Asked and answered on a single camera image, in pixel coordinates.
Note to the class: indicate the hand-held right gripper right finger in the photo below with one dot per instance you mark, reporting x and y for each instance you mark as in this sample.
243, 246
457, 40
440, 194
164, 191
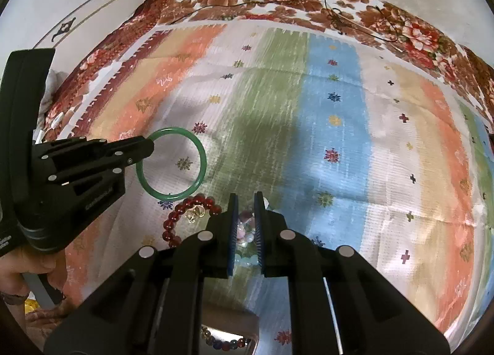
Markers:
259, 232

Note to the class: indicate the striped pastel blanket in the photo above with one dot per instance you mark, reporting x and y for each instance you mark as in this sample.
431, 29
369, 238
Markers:
308, 127

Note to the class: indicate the green jade bangle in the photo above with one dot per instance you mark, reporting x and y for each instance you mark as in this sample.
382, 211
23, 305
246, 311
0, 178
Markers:
202, 162

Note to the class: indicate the tan jewelry box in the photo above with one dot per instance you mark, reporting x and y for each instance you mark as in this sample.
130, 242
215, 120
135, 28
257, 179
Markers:
231, 318

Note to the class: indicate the dark wrist band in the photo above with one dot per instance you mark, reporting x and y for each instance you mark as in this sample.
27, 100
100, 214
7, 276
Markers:
13, 298

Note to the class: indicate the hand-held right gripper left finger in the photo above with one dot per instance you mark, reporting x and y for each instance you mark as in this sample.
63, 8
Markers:
232, 232

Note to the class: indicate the white cloth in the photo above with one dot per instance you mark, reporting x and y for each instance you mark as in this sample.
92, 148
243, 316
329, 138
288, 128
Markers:
50, 88

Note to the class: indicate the white panelled door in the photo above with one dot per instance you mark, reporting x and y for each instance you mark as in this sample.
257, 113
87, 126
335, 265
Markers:
96, 4

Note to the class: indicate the person's left hand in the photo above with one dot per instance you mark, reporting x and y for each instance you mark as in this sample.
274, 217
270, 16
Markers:
23, 262

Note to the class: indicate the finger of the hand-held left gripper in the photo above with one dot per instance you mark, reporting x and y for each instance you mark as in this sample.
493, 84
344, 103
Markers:
96, 146
104, 179

